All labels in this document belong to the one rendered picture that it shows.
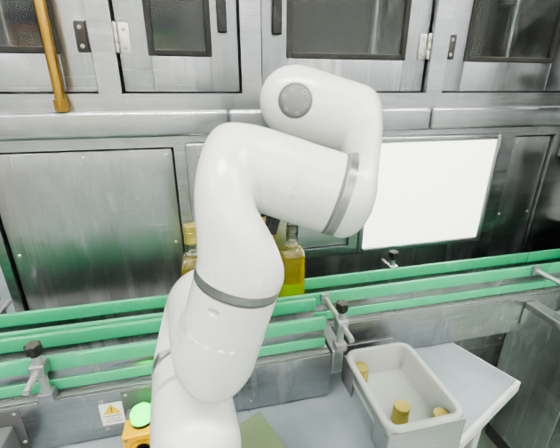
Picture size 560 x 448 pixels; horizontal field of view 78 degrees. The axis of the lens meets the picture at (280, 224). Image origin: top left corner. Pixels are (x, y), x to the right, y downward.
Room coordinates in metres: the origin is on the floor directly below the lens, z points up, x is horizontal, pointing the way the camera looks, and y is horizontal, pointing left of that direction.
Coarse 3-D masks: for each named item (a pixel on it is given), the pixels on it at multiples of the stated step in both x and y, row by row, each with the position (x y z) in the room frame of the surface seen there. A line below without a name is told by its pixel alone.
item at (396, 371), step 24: (360, 360) 0.68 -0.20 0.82; (384, 360) 0.69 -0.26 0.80; (408, 360) 0.68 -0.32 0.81; (360, 384) 0.59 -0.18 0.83; (384, 384) 0.65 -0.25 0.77; (408, 384) 0.65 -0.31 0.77; (432, 384) 0.59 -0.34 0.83; (384, 408) 0.58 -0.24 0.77; (432, 408) 0.57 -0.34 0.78; (456, 408) 0.52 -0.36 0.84
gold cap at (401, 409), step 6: (396, 402) 0.56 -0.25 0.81; (402, 402) 0.56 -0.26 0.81; (396, 408) 0.54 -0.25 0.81; (402, 408) 0.54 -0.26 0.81; (408, 408) 0.54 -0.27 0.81; (396, 414) 0.54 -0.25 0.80; (402, 414) 0.53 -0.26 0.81; (408, 414) 0.54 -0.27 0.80; (396, 420) 0.54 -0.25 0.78; (402, 420) 0.53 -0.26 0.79; (408, 420) 0.54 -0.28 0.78
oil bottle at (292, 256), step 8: (280, 248) 0.77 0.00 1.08; (288, 248) 0.75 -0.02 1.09; (296, 248) 0.75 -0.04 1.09; (288, 256) 0.74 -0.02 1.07; (296, 256) 0.74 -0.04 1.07; (304, 256) 0.75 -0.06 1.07; (288, 264) 0.74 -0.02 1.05; (296, 264) 0.74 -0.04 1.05; (304, 264) 0.75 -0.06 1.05; (288, 272) 0.74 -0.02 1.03; (296, 272) 0.74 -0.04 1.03; (304, 272) 0.75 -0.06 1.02; (288, 280) 0.74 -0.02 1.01; (296, 280) 0.74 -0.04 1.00; (304, 280) 0.75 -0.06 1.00; (288, 288) 0.74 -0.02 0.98; (296, 288) 0.74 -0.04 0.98
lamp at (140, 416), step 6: (132, 408) 0.51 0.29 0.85; (138, 408) 0.51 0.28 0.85; (144, 408) 0.51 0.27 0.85; (132, 414) 0.49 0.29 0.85; (138, 414) 0.49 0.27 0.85; (144, 414) 0.49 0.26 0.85; (132, 420) 0.49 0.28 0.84; (138, 420) 0.49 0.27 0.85; (144, 420) 0.49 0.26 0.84; (132, 426) 0.49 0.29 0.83; (138, 426) 0.48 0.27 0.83; (144, 426) 0.49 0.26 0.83
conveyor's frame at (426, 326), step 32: (352, 320) 0.75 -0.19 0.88; (384, 320) 0.77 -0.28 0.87; (416, 320) 0.79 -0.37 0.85; (448, 320) 0.81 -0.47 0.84; (480, 320) 0.83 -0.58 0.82; (512, 320) 0.86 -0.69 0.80; (320, 352) 0.63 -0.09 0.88; (128, 384) 0.54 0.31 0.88; (256, 384) 0.59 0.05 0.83; (288, 384) 0.61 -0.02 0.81; (320, 384) 0.63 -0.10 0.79; (32, 416) 0.49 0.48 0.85; (64, 416) 0.51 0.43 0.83; (96, 416) 0.52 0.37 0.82
